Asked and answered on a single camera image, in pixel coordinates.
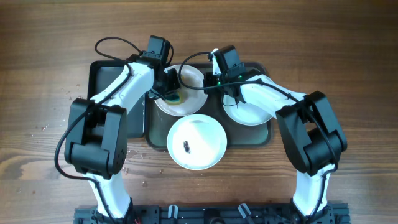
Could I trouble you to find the green yellow sponge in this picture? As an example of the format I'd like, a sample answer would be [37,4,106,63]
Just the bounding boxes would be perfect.
[164,91,182,105]

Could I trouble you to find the white plate with dark smear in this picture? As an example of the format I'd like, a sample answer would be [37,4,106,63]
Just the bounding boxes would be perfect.
[155,65,208,117]

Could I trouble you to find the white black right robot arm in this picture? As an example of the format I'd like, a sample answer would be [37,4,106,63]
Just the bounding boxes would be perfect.
[204,45,347,223]

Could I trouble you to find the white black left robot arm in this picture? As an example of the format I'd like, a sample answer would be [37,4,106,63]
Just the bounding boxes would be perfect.
[54,35,180,223]

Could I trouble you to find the large dark brown tray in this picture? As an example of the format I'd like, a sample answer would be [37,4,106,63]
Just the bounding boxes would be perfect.
[145,93,272,151]

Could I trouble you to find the small black tray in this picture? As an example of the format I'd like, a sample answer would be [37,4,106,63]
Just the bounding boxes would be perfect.
[87,60,146,138]

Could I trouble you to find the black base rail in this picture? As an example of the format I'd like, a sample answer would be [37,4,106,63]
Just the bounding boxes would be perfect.
[73,203,351,224]

